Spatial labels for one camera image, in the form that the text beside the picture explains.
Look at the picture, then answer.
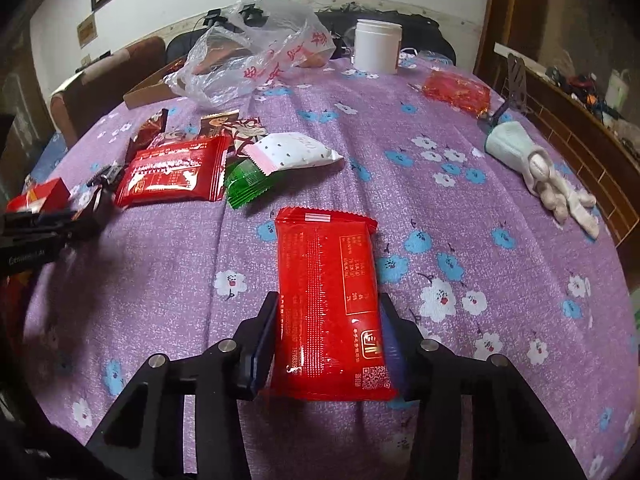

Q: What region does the white dotted snack packet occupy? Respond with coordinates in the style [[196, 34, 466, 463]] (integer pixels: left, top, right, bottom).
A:
[[243, 132, 345, 177]]

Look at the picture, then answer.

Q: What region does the brown cardboard box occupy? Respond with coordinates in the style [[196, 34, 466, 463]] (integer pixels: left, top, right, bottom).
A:
[[123, 57, 191, 111]]

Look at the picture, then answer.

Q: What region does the white plastic jar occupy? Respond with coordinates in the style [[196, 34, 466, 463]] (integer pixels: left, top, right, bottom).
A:
[[351, 19, 402, 75]]

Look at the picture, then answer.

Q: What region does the blue white mask pack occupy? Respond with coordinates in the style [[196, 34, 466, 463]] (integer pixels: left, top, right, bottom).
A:
[[400, 47, 436, 68]]

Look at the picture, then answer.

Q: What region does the bright red snack packet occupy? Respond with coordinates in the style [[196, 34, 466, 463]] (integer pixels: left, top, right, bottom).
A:
[[270, 206, 399, 403]]

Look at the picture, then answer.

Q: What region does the brown armchair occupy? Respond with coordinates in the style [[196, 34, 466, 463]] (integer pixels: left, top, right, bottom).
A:
[[49, 36, 167, 148]]

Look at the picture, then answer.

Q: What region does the black sofa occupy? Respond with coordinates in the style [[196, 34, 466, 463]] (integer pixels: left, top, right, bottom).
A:
[[165, 10, 457, 68]]

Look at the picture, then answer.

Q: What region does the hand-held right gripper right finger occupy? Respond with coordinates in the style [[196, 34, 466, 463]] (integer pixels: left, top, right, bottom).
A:
[[378, 292, 586, 480]]

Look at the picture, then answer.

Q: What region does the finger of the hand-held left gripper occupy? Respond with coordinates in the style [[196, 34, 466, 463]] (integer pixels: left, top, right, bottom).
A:
[[87, 164, 126, 188], [67, 189, 116, 241]]

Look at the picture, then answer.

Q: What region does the dark wooden cabinet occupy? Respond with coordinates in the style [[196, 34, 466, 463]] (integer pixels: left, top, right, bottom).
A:
[[0, 25, 53, 181]]

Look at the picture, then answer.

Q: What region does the black phone stand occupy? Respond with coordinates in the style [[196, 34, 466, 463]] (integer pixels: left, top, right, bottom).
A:
[[477, 52, 532, 128]]

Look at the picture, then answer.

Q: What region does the small wall plaque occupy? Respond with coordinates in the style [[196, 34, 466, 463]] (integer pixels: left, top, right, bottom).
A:
[[76, 15, 97, 48]]

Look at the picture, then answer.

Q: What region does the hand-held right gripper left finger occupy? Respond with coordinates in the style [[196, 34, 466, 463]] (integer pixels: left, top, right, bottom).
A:
[[85, 291, 280, 480]]

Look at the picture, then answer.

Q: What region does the red cardboard box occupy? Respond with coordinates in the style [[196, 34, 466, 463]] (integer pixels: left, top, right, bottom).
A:
[[6, 177, 71, 213]]

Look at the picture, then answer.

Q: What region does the clear plastic bag red print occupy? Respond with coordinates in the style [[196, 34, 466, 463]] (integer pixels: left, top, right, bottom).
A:
[[164, 0, 337, 109]]

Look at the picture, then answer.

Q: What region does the dark red snack packet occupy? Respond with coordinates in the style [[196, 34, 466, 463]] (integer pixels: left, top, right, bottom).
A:
[[114, 136, 232, 209]]

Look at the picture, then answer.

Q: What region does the shiny red foil packet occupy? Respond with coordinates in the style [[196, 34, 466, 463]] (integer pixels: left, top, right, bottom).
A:
[[421, 71, 493, 115]]

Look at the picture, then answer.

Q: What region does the green snack packet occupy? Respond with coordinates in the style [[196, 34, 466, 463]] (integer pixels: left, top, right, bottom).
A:
[[223, 157, 275, 210]]

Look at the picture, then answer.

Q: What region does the dark brown snack packet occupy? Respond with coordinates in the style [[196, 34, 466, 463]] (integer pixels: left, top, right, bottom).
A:
[[125, 108, 169, 163]]

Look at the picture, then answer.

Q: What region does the maroon white patterned packet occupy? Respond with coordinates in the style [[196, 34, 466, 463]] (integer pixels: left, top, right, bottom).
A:
[[227, 117, 271, 158]]

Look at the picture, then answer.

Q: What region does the blue printed cloth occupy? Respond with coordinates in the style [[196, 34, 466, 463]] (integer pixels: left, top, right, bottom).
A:
[[30, 132, 68, 181]]

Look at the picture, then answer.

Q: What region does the wooden sideboard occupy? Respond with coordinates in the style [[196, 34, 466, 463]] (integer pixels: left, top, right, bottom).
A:
[[492, 42, 640, 261]]

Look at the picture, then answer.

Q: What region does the white bag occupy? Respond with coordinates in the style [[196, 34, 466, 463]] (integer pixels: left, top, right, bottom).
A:
[[605, 69, 632, 116]]

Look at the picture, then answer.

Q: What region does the black remote control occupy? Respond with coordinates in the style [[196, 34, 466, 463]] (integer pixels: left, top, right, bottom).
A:
[[75, 50, 111, 73]]

